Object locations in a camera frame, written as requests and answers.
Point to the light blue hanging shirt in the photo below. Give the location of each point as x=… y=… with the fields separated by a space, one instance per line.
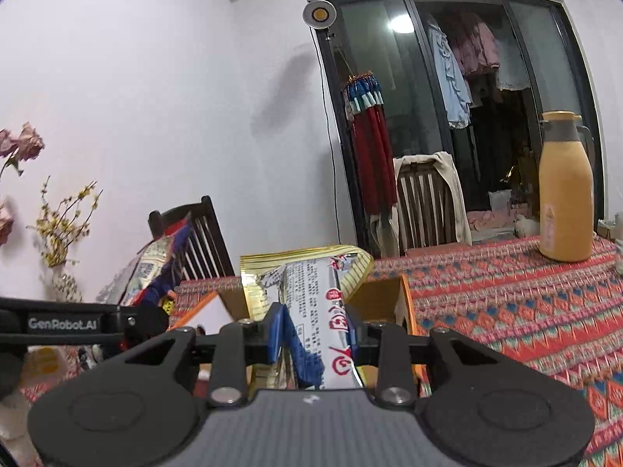
x=450 y=82

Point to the gold striped snack packet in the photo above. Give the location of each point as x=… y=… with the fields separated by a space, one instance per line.
x=272 y=262

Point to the floral ceramic vase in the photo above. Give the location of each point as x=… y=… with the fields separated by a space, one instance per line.
x=65 y=284

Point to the orange thermos jug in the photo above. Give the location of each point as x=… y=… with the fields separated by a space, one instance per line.
x=567 y=194

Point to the white lace hanging garment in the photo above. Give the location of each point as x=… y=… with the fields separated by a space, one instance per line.
x=511 y=68

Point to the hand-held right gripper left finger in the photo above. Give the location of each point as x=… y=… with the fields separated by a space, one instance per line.
x=277 y=335

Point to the brown slatted wooden chair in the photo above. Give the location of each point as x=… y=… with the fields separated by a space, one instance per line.
x=423 y=204

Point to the dark wooden chair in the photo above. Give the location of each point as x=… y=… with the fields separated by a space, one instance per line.
x=204 y=233

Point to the white bag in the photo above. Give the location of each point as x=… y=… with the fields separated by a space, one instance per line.
x=500 y=200

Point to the pink artificial flowers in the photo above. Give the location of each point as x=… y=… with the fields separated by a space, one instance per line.
x=24 y=143

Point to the sliding glass door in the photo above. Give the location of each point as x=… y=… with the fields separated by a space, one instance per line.
x=418 y=82

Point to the yellow snack packet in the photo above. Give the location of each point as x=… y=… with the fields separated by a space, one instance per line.
x=44 y=365

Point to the yellow flower branches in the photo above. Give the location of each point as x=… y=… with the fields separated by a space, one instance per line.
x=61 y=224

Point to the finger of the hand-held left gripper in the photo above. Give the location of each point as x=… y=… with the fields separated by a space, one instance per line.
x=143 y=321

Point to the round lamp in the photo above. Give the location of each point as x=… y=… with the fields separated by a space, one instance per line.
x=320 y=12

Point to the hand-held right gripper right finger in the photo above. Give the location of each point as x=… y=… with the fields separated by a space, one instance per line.
x=357 y=345

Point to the pink hanging garment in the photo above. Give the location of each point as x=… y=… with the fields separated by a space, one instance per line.
x=474 y=44

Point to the blue colourful snack bag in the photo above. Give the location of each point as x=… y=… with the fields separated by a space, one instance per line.
x=160 y=277

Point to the white red-print snack packet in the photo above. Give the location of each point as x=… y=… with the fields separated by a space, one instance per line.
x=316 y=292

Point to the orange cardboard box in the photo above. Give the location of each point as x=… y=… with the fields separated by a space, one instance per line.
x=379 y=301

